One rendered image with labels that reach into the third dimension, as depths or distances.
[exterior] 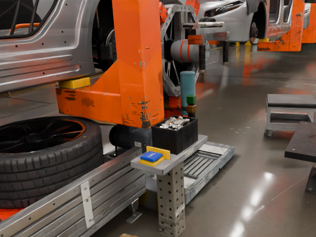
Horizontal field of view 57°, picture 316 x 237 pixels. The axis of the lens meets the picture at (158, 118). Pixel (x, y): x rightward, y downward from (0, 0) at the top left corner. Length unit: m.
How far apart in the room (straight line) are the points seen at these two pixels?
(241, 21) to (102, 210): 3.61
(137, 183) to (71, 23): 0.96
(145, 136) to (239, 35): 3.08
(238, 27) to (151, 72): 3.18
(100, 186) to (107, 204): 0.11
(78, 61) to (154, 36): 0.53
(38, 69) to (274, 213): 1.46
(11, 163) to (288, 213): 1.40
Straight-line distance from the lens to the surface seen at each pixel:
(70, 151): 1.35
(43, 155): 1.33
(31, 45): 1.62
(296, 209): 1.85
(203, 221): 1.66
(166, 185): 1.39
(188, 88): 1.71
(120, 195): 1.50
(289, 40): 5.39
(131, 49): 1.38
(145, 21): 1.37
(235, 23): 4.45
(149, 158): 1.22
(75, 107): 1.75
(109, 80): 1.54
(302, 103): 2.69
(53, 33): 1.70
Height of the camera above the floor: 0.99
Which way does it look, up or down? 17 degrees down
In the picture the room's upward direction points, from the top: 3 degrees counter-clockwise
